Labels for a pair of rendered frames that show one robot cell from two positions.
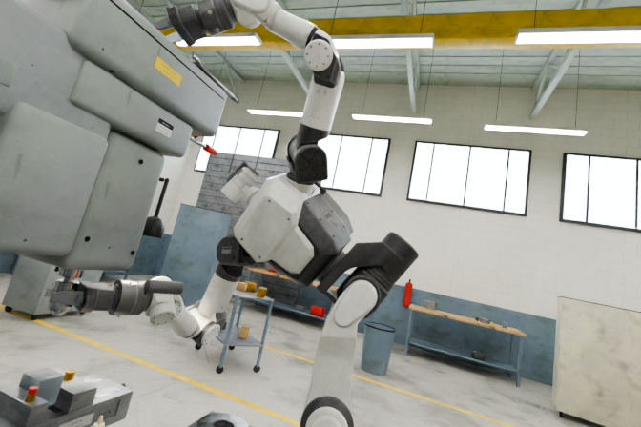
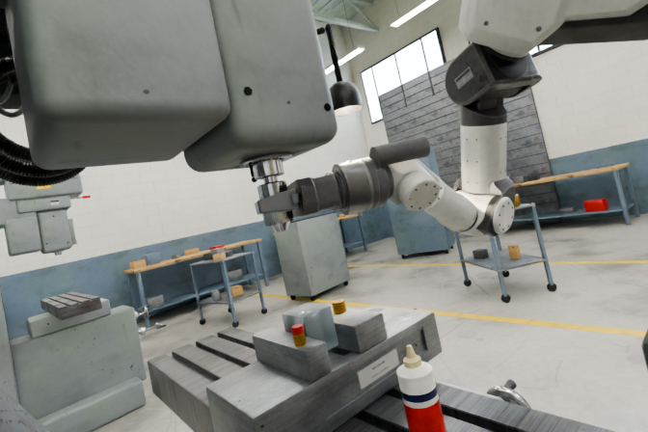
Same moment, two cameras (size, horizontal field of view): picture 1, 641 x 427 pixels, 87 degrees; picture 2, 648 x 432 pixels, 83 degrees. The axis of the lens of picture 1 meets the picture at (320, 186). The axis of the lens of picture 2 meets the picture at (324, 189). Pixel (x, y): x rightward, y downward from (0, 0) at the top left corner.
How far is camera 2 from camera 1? 0.49 m
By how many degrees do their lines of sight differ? 31
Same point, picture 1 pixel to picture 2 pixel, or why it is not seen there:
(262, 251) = (540, 12)
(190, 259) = not seen: hidden behind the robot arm
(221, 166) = (395, 104)
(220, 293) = (487, 148)
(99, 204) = (237, 34)
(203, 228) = not seen: hidden behind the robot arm
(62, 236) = (202, 82)
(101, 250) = (279, 107)
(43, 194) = (132, 13)
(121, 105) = not seen: outside the picture
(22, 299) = (298, 286)
